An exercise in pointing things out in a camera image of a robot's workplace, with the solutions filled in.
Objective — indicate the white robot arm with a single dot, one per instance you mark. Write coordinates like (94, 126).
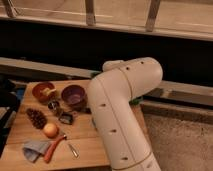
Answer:
(109, 96)

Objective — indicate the small metal cup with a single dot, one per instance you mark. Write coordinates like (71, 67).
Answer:
(54, 107)

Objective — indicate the black marker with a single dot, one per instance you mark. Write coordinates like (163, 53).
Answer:
(87, 110)

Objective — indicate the green plastic bin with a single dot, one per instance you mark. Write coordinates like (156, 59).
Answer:
(135, 101)

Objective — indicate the purple bowl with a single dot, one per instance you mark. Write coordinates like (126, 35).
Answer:
(74, 95)

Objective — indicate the black small box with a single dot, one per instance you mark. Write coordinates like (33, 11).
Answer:
(66, 118)

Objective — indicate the yellow object in orange bowl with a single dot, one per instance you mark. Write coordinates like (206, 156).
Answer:
(48, 91)

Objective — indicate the orange bowl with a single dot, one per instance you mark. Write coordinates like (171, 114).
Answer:
(37, 92)

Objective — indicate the orange fruit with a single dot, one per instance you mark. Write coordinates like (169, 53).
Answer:
(50, 130)

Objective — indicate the small metal utensil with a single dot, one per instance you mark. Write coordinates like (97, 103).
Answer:
(75, 153)

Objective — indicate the blue grey cloth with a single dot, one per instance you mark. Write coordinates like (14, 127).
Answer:
(33, 149)

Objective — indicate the red handled tool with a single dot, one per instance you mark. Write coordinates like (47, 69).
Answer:
(51, 149)

